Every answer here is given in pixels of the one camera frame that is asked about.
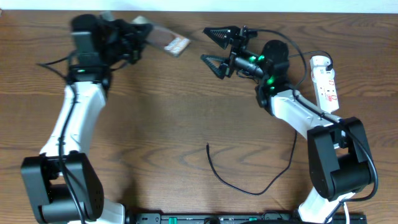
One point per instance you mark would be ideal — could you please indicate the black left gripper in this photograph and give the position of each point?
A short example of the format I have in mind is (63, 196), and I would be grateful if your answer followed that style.
(134, 42)

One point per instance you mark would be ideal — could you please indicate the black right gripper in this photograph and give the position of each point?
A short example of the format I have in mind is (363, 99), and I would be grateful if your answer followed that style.
(222, 70)

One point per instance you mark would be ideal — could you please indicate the rose gold Galaxy smartphone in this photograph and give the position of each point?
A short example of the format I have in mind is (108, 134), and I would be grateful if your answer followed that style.
(163, 38)

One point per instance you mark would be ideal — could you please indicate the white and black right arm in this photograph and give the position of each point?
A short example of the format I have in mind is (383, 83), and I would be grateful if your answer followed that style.
(339, 158)

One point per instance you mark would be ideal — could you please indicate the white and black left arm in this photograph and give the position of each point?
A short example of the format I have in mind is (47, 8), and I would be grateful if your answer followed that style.
(61, 184)

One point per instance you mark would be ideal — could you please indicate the white charger plug adapter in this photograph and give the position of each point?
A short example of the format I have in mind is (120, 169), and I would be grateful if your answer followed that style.
(320, 74)

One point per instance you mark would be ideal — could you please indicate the white power strip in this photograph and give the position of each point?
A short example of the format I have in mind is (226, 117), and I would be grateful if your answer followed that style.
(325, 92)

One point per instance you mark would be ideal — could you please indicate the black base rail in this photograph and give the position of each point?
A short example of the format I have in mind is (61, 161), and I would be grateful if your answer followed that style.
(157, 218)

